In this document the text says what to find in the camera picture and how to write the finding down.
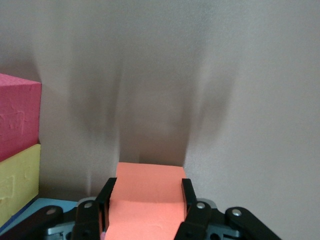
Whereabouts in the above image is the blue foam block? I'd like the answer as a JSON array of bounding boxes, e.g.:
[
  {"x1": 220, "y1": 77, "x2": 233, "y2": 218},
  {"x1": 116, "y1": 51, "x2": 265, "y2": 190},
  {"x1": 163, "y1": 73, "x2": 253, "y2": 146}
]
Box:
[{"x1": 0, "y1": 198, "x2": 79, "y2": 227}]

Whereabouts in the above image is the yellow foam block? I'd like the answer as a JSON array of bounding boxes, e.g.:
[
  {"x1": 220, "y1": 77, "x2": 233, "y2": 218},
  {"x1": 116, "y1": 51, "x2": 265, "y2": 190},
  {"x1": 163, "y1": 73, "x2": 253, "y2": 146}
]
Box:
[{"x1": 0, "y1": 143, "x2": 41, "y2": 223}]

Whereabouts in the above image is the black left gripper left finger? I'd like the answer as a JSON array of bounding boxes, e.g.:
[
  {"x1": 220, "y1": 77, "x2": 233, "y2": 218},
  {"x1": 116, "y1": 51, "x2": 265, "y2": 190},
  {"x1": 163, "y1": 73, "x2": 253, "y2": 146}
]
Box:
[{"x1": 0, "y1": 176, "x2": 118, "y2": 240}]

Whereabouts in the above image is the brown table cover sheet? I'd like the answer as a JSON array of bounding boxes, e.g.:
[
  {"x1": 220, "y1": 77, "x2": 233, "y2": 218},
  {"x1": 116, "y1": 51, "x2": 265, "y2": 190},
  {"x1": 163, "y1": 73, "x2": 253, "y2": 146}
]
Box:
[{"x1": 0, "y1": 0, "x2": 320, "y2": 240}]

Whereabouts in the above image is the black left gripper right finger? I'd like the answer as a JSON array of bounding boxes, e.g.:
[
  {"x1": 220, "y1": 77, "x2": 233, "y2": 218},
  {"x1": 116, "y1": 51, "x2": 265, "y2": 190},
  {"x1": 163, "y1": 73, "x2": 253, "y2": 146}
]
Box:
[{"x1": 174, "y1": 178, "x2": 278, "y2": 240}]

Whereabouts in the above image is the orange foam block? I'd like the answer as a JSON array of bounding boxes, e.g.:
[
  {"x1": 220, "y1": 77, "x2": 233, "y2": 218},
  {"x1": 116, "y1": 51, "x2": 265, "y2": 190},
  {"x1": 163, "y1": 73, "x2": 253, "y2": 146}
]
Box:
[{"x1": 103, "y1": 161, "x2": 187, "y2": 240}]

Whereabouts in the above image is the red foam block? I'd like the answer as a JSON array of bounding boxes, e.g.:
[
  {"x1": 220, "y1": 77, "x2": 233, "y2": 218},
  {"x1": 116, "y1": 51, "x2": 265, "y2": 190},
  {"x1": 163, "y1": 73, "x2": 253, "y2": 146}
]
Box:
[{"x1": 0, "y1": 73, "x2": 42, "y2": 163}]

